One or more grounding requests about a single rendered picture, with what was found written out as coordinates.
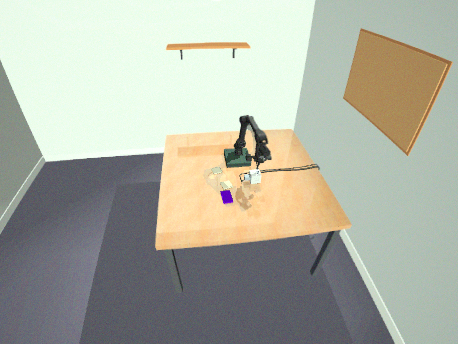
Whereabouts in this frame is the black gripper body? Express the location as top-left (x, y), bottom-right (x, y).
top-left (245, 148), bottom-right (272, 162)

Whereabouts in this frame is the purple rectangular block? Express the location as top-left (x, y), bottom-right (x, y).
top-left (220, 190), bottom-right (233, 204)

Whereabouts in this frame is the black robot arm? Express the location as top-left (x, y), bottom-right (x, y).
top-left (233, 115), bottom-right (271, 164)

